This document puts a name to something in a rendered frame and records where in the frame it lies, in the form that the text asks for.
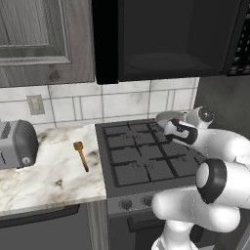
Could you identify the round grey hob knob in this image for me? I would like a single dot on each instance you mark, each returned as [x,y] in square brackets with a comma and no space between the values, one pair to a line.
[126,204]
[148,200]

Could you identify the black gas hob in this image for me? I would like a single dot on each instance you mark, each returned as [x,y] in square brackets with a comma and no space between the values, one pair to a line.
[140,156]

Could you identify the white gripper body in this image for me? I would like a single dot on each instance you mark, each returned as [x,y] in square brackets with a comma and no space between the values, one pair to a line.
[181,132]

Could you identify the dark grey cupboard door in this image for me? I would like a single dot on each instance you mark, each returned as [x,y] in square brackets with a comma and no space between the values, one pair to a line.
[42,237]

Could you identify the grey wall socket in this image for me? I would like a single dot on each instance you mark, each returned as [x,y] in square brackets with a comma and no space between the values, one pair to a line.
[35,104]

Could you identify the grey wooden cupboard door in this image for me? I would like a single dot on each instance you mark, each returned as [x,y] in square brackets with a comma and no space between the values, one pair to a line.
[42,39]

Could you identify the black oven door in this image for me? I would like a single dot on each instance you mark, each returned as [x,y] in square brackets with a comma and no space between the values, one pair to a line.
[136,237]

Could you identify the wooden spatula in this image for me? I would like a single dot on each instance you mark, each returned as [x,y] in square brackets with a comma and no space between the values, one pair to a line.
[82,157]

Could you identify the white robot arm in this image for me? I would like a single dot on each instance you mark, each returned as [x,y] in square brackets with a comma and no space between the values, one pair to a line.
[224,182]

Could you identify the grey metal pot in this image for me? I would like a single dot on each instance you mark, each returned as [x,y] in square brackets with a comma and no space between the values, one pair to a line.
[165,116]

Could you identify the grey toaster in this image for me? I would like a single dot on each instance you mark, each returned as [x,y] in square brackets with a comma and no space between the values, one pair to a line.
[16,145]

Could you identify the dark grey drawer front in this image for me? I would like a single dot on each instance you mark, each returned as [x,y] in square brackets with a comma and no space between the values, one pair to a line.
[35,216]

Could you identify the black microwave oven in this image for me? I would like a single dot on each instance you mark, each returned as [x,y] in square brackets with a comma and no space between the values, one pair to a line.
[162,39]

